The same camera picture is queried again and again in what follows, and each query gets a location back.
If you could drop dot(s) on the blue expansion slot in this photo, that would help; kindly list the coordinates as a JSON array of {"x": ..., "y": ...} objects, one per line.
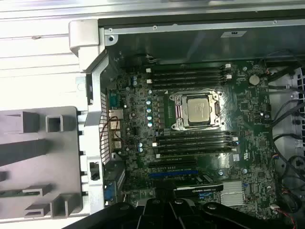
[{"x": 171, "y": 173}]

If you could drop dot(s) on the silver coin battery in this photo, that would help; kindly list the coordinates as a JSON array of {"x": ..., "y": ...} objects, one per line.
[{"x": 254, "y": 80}]

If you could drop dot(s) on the silver finned heatsink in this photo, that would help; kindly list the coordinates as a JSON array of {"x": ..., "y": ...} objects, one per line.
[{"x": 232, "y": 193}]

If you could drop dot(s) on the black RAM slot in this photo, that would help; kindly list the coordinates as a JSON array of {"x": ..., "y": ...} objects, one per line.
[
  {"x": 190, "y": 83},
  {"x": 190, "y": 72},
  {"x": 190, "y": 77},
  {"x": 195, "y": 149},
  {"x": 195, "y": 155},
  {"x": 190, "y": 67},
  {"x": 195, "y": 143},
  {"x": 195, "y": 138}
]

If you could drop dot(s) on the metal drive cage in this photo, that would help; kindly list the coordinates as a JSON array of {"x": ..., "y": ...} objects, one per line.
[{"x": 300, "y": 100}]

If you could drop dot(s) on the black open PC case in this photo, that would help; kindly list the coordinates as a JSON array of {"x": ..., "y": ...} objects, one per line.
[{"x": 190, "y": 47}]

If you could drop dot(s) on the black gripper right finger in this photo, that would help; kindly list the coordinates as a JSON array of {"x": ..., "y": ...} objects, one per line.
[{"x": 186, "y": 214}]

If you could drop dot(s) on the grey parts rack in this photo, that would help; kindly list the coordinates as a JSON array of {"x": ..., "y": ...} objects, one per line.
[{"x": 69, "y": 152}]

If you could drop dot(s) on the metal socket cover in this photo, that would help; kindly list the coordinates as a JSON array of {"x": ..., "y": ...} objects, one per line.
[{"x": 180, "y": 112}]

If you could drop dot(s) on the green RAM stick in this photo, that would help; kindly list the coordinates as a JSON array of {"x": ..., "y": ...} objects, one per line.
[{"x": 14, "y": 193}]

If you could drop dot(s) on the green motherboard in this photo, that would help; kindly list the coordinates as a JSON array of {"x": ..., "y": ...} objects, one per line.
[{"x": 214, "y": 167}]

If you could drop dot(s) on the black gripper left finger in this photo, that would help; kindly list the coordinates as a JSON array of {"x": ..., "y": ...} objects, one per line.
[{"x": 152, "y": 214}]

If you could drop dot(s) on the black graphics card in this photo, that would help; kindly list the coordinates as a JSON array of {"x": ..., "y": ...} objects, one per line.
[{"x": 202, "y": 188}]

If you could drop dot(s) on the silver CPU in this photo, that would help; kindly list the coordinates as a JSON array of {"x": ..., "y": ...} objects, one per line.
[{"x": 200, "y": 111}]

